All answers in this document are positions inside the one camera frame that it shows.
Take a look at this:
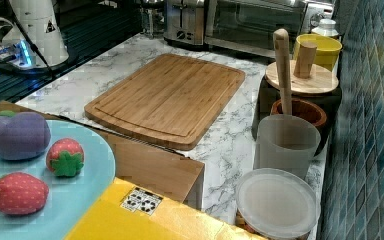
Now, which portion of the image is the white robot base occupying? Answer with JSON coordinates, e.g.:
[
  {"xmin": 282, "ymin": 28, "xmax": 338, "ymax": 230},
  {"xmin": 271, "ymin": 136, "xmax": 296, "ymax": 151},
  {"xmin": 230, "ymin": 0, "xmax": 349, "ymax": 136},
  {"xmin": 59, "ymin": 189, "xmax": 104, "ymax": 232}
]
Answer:
[{"xmin": 0, "ymin": 0, "xmax": 69, "ymax": 71}]

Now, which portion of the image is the stainless steel toaster oven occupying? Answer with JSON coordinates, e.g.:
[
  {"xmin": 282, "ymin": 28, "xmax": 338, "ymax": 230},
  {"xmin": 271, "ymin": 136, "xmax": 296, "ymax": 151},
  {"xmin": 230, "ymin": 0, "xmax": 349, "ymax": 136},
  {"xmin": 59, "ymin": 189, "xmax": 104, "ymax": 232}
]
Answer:
[{"xmin": 204, "ymin": 0, "xmax": 336, "ymax": 57}]

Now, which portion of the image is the bamboo cutting board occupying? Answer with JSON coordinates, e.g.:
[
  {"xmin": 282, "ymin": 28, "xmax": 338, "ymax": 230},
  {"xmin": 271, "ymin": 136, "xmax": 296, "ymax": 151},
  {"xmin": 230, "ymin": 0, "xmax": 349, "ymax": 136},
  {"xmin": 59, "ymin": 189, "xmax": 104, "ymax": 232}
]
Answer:
[{"xmin": 84, "ymin": 54, "xmax": 245, "ymax": 150}]

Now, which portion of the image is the wooden drawer box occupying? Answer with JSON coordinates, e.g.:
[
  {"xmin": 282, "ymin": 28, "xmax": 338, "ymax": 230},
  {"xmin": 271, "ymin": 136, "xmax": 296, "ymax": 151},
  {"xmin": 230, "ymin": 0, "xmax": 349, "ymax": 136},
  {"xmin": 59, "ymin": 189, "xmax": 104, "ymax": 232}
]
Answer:
[{"xmin": 0, "ymin": 100, "xmax": 206, "ymax": 211}]

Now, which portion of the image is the frosted plastic cup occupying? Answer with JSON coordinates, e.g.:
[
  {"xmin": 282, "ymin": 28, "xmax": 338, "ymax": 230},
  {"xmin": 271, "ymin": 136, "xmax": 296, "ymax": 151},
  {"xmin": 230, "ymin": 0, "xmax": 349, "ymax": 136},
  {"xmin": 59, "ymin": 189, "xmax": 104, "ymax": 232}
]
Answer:
[{"xmin": 253, "ymin": 114, "xmax": 321, "ymax": 179}]

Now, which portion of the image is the brown wooden utensil cup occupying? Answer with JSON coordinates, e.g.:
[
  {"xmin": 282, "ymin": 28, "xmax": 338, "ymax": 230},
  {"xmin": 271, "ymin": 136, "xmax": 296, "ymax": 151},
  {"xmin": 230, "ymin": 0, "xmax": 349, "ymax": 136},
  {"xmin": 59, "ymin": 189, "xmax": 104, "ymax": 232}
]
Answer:
[{"xmin": 270, "ymin": 97, "xmax": 328, "ymax": 156}]

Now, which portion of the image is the yellow cardboard box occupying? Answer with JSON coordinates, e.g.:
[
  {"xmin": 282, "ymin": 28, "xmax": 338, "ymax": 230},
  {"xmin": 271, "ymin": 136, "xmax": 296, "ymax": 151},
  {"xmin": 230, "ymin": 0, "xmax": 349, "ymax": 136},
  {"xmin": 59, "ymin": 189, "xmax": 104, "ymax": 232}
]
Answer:
[{"xmin": 64, "ymin": 179, "xmax": 266, "ymax": 240}]

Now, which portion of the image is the wooden pestle stick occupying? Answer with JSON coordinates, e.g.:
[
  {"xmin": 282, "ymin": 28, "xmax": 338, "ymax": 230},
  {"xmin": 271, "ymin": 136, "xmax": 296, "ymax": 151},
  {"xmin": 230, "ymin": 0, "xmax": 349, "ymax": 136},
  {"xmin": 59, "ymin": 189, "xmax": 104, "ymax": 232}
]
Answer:
[{"xmin": 273, "ymin": 28, "xmax": 292, "ymax": 115}]

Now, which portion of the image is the small plush strawberry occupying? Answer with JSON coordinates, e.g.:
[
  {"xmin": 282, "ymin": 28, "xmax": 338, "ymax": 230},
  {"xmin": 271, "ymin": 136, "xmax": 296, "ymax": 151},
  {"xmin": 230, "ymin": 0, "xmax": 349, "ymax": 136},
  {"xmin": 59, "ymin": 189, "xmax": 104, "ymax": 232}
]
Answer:
[{"xmin": 46, "ymin": 138, "xmax": 85, "ymax": 177}]

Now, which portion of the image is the dark canister with wooden lid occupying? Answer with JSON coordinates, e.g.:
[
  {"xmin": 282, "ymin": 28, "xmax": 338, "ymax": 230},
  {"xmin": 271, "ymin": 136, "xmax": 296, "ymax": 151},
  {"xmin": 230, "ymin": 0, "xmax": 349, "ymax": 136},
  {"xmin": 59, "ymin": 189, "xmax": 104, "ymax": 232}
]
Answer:
[{"xmin": 251, "ymin": 42, "xmax": 342, "ymax": 139}]

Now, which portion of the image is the light blue plate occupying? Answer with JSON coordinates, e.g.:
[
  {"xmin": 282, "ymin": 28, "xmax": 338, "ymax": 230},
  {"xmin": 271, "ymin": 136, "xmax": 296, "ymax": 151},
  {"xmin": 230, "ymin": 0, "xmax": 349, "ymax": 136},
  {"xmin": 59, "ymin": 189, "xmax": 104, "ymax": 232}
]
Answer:
[{"xmin": 0, "ymin": 120, "xmax": 115, "ymax": 240}]

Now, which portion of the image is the yellow ceramic mug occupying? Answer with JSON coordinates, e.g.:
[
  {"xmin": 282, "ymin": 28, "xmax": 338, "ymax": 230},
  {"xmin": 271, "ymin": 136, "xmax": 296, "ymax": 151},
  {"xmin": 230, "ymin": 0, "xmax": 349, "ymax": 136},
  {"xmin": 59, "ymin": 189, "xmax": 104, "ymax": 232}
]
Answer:
[{"xmin": 293, "ymin": 34, "xmax": 342, "ymax": 71}]

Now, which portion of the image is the white capped bottle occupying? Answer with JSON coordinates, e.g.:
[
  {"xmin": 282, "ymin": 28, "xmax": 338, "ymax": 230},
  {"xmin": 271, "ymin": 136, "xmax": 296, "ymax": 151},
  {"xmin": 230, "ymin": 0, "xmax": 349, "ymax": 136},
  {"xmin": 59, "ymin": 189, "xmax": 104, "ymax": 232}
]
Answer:
[{"xmin": 311, "ymin": 19, "xmax": 339, "ymax": 38}]

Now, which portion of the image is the purple plush eggplant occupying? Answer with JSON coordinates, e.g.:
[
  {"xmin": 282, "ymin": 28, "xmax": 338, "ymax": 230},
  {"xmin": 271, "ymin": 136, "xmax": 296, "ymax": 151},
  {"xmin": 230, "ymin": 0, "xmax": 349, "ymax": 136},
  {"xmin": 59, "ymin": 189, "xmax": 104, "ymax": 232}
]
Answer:
[{"xmin": 0, "ymin": 110, "xmax": 51, "ymax": 160}]

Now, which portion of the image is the large plush strawberry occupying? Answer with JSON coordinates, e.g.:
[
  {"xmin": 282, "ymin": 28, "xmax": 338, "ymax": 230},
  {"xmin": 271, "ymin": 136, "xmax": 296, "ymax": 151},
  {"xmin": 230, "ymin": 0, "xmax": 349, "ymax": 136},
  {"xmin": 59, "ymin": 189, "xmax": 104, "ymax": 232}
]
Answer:
[{"xmin": 0, "ymin": 172, "xmax": 49, "ymax": 215}]

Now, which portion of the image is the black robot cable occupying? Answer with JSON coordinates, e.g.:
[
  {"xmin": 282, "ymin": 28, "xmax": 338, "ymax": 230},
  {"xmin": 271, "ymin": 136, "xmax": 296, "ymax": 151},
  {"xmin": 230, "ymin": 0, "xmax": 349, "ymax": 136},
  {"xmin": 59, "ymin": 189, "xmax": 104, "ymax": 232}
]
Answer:
[{"xmin": 3, "ymin": 0, "xmax": 58, "ymax": 78}]

